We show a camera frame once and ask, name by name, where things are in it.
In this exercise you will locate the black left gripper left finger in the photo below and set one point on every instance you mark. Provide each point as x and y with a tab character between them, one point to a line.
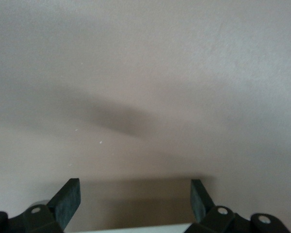
63	206

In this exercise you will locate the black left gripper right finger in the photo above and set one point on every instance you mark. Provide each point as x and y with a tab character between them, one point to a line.
201	206

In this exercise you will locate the brown table cover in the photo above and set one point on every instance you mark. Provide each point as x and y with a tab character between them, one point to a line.
145	60

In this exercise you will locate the white cabinet drawer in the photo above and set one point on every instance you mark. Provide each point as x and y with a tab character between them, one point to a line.
135	206

